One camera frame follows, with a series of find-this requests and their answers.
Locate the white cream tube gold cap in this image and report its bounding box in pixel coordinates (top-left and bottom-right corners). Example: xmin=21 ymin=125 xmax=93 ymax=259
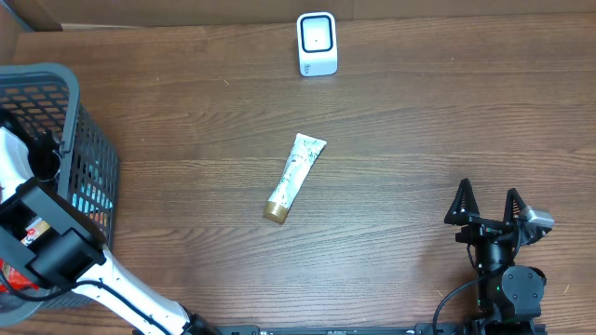
xmin=264 ymin=133 xmax=327 ymax=224

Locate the orange spaghetti pack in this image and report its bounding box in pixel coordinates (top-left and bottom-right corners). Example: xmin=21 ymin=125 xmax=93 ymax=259
xmin=1 ymin=219 xmax=50 ymax=291

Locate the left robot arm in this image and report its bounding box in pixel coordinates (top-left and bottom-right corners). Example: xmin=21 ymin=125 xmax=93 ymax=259
xmin=1 ymin=128 xmax=215 ymax=334

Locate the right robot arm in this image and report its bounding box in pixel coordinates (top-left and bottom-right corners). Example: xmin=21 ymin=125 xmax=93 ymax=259
xmin=431 ymin=179 xmax=555 ymax=334

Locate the grey plastic basket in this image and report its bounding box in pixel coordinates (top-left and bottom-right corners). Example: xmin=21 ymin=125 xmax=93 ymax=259
xmin=1 ymin=63 xmax=119 ymax=327

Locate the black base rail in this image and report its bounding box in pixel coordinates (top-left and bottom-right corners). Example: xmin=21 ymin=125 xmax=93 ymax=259
xmin=215 ymin=323 xmax=548 ymax=335

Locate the teal wet wipes pack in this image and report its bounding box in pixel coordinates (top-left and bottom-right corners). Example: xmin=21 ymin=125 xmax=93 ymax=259
xmin=71 ymin=163 xmax=114 ymax=226

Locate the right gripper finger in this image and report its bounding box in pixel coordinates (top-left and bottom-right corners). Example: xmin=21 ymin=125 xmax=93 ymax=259
xmin=503 ymin=188 xmax=526 ymax=222
xmin=444 ymin=179 xmax=480 ymax=226

